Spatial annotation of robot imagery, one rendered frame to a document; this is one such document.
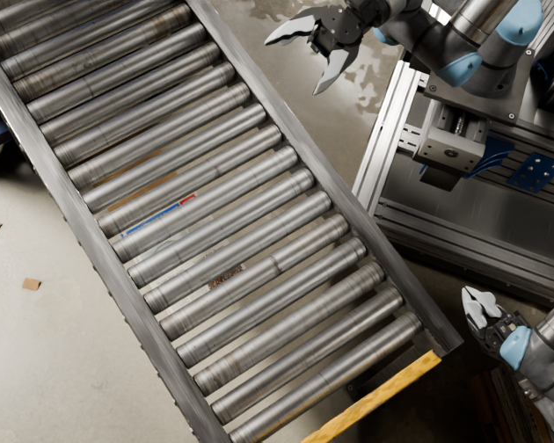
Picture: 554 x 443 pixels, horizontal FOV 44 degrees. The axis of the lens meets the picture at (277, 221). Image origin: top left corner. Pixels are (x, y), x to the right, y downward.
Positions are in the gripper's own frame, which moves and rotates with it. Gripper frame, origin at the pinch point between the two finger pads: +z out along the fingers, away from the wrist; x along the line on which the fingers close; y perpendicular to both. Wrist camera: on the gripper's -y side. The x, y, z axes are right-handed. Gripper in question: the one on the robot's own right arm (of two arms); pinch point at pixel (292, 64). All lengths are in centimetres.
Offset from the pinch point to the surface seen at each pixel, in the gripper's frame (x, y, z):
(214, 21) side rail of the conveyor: 33, 49, -19
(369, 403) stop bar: -52, 35, 20
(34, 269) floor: 34, 129, 48
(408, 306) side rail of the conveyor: -45, 39, -1
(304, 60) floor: 33, 130, -73
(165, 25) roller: 40, 50, -9
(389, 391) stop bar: -53, 35, 15
